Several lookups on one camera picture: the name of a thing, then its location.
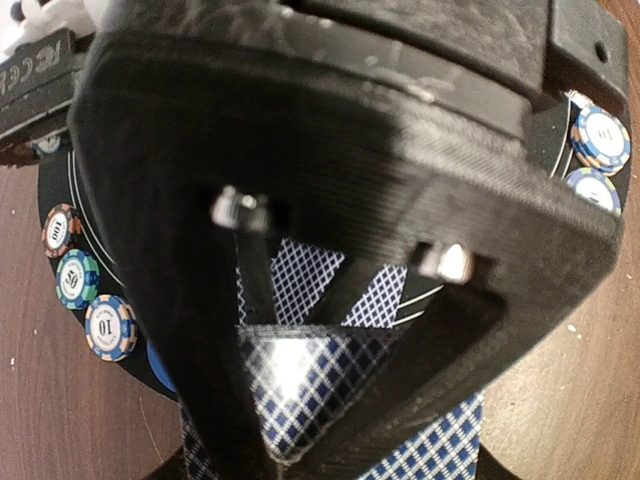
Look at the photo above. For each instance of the single brown 100 poker chip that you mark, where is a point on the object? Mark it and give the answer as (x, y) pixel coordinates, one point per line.
(61, 231)

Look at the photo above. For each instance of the single white blue poker chip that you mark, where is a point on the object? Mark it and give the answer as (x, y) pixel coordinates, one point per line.
(111, 328)

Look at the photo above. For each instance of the dealt blue-backed card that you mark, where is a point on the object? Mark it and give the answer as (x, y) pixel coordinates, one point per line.
(242, 305)
(301, 273)

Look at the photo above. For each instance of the blue small blind button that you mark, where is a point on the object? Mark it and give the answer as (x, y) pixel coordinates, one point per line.
(158, 368)

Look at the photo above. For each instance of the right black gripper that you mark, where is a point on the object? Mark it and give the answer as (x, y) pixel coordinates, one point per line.
(322, 72)

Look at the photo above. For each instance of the round black poker mat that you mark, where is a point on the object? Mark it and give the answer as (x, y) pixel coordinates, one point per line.
(59, 182)

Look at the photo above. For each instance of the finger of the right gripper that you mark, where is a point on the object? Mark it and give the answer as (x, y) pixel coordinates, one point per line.
(513, 250)

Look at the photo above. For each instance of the blue-backed playing card deck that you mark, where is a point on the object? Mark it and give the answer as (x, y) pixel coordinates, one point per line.
(302, 378)

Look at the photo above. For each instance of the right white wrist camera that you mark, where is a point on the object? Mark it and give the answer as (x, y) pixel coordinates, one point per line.
(43, 46)

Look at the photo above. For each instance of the single green blue poker chip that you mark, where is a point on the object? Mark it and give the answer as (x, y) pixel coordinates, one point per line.
(77, 279)

